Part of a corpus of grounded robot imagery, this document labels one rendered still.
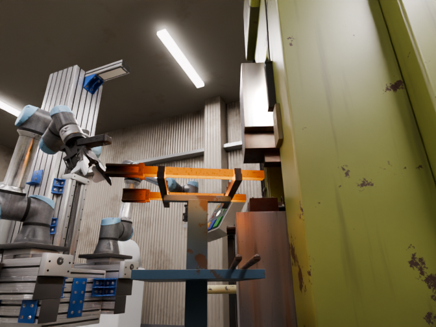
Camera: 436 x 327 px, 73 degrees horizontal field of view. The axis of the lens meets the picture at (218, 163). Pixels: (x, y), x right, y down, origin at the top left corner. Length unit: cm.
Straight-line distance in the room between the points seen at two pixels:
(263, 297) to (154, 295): 408
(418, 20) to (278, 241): 97
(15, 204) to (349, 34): 161
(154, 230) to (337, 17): 451
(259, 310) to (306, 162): 56
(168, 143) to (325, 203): 491
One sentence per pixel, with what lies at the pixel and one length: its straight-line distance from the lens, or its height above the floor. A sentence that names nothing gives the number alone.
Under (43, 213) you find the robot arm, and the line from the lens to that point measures 164.
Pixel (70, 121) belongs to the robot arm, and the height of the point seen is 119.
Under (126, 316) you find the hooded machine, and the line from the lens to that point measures 455.
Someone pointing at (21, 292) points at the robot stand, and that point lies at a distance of 155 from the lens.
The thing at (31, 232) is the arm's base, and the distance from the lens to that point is 162.
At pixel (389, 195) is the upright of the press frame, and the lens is 109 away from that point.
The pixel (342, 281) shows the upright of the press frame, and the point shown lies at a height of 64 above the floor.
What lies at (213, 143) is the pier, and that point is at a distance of 493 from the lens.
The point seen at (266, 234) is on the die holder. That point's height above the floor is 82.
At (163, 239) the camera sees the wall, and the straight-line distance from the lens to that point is 518.
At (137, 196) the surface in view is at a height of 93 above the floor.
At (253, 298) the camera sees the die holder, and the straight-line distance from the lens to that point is 119.
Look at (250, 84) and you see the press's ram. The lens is 162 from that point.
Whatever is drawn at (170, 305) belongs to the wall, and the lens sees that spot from 503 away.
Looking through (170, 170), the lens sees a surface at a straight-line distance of 83.
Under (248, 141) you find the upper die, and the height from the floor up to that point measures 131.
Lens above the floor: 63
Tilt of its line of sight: 23 degrees up
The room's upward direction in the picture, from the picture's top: 1 degrees counter-clockwise
